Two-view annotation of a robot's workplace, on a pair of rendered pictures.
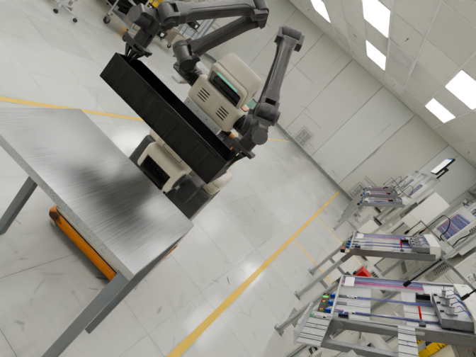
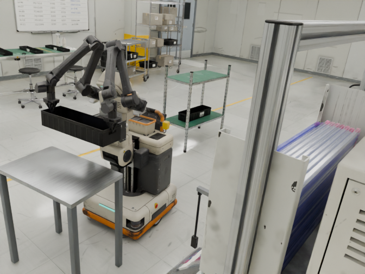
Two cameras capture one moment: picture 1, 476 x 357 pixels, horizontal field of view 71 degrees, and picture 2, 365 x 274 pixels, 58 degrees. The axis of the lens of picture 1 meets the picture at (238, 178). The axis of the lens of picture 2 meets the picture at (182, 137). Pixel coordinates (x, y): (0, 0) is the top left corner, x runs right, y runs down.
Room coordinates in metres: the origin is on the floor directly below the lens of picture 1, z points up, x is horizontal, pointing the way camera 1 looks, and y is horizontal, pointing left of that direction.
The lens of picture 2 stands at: (-0.35, -1.17, 1.92)
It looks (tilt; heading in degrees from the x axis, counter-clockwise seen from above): 23 degrees down; 25
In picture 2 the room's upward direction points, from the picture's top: 5 degrees clockwise
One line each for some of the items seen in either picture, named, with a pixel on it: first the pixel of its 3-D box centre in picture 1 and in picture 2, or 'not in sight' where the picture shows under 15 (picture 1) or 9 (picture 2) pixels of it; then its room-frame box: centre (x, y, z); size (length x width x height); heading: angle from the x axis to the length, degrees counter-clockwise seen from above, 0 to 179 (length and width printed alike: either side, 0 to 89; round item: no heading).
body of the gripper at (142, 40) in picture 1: (142, 39); (50, 96); (1.25, 0.63, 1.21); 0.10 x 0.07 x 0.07; 87
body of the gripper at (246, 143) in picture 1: (247, 142); (112, 114); (1.21, 0.06, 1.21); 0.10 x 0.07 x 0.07; 86
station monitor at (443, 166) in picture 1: (443, 168); not in sight; (6.49, -2.52, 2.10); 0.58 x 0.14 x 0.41; 167
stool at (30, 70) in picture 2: not in sight; (32, 87); (3.46, 3.52, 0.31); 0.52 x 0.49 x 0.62; 167
